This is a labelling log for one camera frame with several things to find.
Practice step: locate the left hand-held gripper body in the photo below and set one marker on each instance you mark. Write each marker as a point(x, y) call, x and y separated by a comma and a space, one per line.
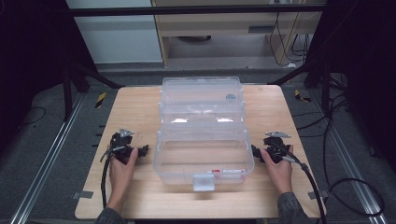
point(120, 146)

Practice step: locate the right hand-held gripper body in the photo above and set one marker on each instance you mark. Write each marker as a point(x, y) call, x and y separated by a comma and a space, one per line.
point(275, 146)

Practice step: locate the clear plastic storage box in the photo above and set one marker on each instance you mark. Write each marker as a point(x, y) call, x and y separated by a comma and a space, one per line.
point(202, 146)

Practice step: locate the person's left hand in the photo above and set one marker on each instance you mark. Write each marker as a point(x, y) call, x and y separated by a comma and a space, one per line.
point(122, 175)

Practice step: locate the person's right hand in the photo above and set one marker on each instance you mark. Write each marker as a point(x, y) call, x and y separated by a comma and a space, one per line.
point(279, 175)

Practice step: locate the grey tape piece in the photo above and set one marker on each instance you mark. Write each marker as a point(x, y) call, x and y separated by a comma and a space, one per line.
point(318, 194)

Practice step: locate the black metal stand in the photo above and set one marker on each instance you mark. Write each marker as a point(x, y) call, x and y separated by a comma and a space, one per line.
point(67, 90)
point(325, 84)

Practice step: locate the white cabinet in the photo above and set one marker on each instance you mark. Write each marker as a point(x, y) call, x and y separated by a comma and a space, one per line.
point(118, 40)

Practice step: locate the black curtain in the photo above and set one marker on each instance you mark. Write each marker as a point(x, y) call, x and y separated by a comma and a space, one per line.
point(370, 77)
point(31, 62)

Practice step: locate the light wooden desk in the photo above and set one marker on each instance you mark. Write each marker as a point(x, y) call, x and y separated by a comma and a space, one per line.
point(218, 23)

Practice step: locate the metal floor rail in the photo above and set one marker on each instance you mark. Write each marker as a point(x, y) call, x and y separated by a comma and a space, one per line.
point(351, 161)
point(46, 158)

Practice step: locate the black metal frame bar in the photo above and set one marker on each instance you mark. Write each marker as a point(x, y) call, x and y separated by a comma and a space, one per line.
point(193, 10)

